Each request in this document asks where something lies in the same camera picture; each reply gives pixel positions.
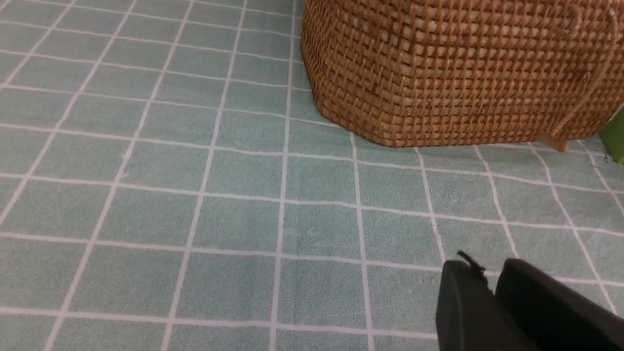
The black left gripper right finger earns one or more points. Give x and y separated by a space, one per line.
553 316

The green foam cube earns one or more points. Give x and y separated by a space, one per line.
612 136

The woven wicker basket green lining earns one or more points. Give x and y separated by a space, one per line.
412 73

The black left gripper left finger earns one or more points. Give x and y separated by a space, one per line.
468 317

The green checkered tablecloth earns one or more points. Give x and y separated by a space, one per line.
167 184

